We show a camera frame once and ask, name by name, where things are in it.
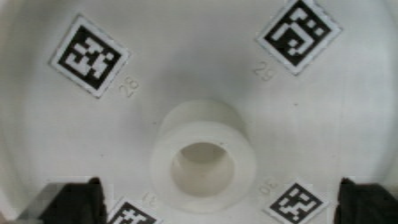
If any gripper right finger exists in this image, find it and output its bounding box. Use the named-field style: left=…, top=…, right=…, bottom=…
left=333, top=178, right=398, bottom=224

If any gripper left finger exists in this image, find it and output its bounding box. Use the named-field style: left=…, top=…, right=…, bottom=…
left=38, top=177, right=106, bottom=224

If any white round table top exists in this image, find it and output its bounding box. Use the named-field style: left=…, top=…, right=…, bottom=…
left=0, top=0, right=398, bottom=224

